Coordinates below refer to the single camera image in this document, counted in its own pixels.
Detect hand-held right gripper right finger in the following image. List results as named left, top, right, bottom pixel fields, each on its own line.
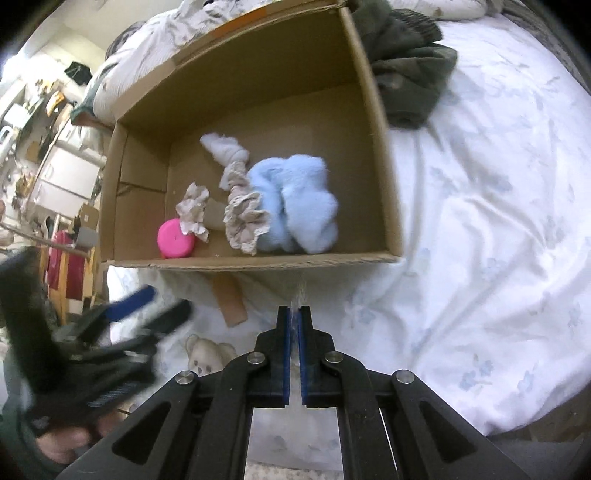
left=299, top=305, right=532, bottom=480

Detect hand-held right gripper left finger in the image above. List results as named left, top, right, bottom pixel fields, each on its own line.
left=55, top=305, right=293, bottom=480

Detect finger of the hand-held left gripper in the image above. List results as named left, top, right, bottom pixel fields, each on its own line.
left=136, top=299, right=193, bottom=344
left=90, top=285, right=158, bottom=326

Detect pink round container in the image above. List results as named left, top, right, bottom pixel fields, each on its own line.
left=156, top=218, right=197, bottom=260

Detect beige frilly sock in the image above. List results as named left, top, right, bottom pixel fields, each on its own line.
left=174, top=182, right=212, bottom=244
left=218, top=161, right=274, bottom=258

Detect small brown cardboard piece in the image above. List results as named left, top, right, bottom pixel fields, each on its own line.
left=207, top=198, right=232, bottom=232

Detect light blue fluffy sock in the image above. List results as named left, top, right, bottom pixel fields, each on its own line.
left=248, top=155, right=339, bottom=254

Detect white knotted sock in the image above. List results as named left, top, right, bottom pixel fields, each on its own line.
left=200, top=132, right=253, bottom=180

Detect brown cardboard box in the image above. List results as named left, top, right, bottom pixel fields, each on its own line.
left=99, top=0, right=403, bottom=271

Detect person's left hand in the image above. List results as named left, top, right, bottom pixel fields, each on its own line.
left=36, top=408, right=132, bottom=463

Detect brown cardboard tube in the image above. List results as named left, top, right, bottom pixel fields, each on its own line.
left=211, top=273, right=249, bottom=328

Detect red hanging clothes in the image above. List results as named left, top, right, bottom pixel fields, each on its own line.
left=45, top=230, right=94, bottom=302

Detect small cardboard floor box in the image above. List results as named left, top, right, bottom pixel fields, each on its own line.
left=75, top=203, right=101, bottom=232

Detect white floor cabinet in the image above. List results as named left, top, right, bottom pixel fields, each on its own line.
left=27, top=133, right=108, bottom=209

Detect black hanging garment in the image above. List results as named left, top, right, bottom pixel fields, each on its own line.
left=64, top=61, right=94, bottom=87

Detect bear print quilt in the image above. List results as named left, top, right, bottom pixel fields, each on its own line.
left=91, top=0, right=502, bottom=121

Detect dark green garment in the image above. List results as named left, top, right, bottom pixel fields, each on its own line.
left=351, top=0, right=459, bottom=130

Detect patterned knit blanket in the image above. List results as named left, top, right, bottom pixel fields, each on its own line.
left=502, top=0, right=591, bottom=95

